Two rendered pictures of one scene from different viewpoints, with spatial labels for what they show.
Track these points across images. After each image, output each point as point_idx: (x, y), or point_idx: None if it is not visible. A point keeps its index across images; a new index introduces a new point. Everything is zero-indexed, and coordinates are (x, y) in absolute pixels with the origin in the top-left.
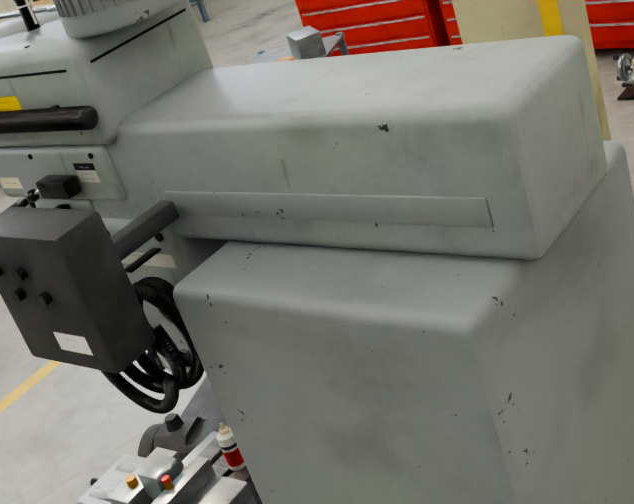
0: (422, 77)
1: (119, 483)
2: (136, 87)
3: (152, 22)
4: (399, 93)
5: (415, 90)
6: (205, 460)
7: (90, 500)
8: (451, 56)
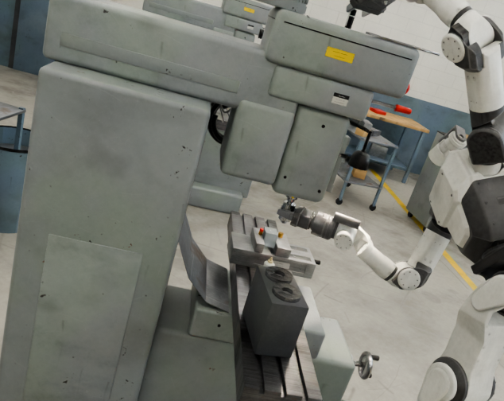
0: (114, 3)
1: (298, 252)
2: (264, 36)
3: (273, 15)
4: (118, 3)
5: (111, 1)
6: (257, 242)
7: (302, 247)
8: (108, 3)
